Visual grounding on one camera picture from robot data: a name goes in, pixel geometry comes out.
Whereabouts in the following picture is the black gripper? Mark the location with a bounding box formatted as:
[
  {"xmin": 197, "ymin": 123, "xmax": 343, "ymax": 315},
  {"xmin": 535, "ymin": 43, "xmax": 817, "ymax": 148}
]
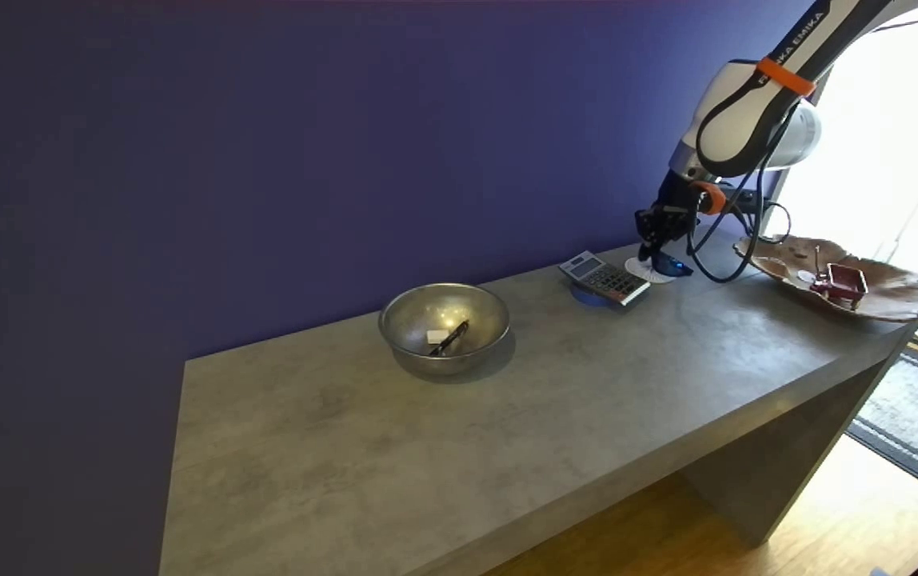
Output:
[{"xmin": 633, "ymin": 166, "xmax": 718, "ymax": 266}]

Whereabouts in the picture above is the white circular disc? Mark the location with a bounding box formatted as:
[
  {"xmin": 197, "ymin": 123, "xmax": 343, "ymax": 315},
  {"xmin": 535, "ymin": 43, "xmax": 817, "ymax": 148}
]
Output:
[{"xmin": 619, "ymin": 251, "xmax": 685, "ymax": 288}]

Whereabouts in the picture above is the small grey box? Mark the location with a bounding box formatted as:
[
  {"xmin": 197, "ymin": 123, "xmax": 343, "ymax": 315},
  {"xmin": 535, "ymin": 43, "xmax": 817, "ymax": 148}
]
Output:
[{"xmin": 557, "ymin": 250, "xmax": 653, "ymax": 310}]

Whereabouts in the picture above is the grey concrete-look cabinet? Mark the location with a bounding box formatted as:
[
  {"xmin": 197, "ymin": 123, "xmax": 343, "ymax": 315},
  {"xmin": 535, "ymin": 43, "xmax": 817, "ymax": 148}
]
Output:
[{"xmin": 155, "ymin": 228, "xmax": 918, "ymax": 576}]

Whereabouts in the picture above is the round metal bowl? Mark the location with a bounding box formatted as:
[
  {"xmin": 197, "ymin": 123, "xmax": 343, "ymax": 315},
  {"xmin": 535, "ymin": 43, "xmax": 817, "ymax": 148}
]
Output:
[{"xmin": 375, "ymin": 277, "xmax": 514, "ymax": 382}]

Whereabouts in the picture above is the brown wooden leaf-shaped plate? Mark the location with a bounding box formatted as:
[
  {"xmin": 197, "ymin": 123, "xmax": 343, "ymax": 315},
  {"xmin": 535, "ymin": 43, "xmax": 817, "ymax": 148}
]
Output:
[{"xmin": 732, "ymin": 230, "xmax": 918, "ymax": 325}]

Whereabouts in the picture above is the small wooden piece in bowl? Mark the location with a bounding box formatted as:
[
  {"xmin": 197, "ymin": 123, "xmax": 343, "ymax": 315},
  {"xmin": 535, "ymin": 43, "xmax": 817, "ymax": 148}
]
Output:
[{"xmin": 422, "ymin": 315, "xmax": 472, "ymax": 358}]

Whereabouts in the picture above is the long black robot cable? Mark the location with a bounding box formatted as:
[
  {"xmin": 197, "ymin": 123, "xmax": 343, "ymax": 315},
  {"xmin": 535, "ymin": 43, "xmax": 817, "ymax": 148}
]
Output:
[{"xmin": 685, "ymin": 85, "xmax": 796, "ymax": 288}]

